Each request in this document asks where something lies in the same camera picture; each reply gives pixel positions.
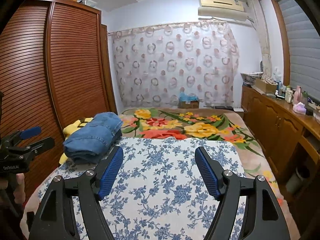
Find blue denim pants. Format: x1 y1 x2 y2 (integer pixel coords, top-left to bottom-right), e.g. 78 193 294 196
63 112 123 164

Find person's left hand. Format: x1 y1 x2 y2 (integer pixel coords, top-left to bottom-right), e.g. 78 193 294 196
14 173 25 204

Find yellow garment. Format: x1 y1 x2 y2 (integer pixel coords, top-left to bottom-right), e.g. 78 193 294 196
59 118 93 165

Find blue floral white cloth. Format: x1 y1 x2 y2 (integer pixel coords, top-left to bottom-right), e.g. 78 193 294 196
37 137 247 240

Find floral brown bed blanket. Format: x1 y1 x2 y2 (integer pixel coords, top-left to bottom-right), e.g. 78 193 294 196
19 107 301 240

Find brown louvered wooden wardrobe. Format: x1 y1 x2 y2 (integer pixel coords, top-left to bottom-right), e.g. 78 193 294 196
1 0 117 197

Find cardboard box with blue items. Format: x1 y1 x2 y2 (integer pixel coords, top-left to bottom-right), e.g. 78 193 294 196
178 92 200 109

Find long wooden sideboard cabinet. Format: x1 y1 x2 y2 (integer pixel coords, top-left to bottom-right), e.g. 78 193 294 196
241 86 319 183

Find patterned box on sideboard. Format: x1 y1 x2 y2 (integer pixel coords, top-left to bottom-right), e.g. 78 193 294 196
241 72 263 86

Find cardboard box on sideboard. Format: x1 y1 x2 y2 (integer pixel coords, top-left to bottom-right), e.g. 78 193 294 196
254 79 277 94

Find pink tissue pack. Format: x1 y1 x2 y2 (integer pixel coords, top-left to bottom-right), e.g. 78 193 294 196
293 102 306 115

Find white bottle on sideboard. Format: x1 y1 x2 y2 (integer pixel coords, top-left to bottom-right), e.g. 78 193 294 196
285 87 293 103

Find pink bottle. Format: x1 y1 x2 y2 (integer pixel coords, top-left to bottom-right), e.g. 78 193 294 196
292 86 302 105

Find pink circle patterned curtain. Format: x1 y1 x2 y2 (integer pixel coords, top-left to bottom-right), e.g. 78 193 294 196
111 21 240 108

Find beige tied side curtain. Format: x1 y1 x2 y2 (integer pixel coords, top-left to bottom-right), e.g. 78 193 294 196
247 0 272 80

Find grey window blind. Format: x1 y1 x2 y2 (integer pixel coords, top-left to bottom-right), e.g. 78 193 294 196
272 0 319 100

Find beige wall air conditioner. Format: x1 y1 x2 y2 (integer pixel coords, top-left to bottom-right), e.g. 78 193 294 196
198 0 254 23

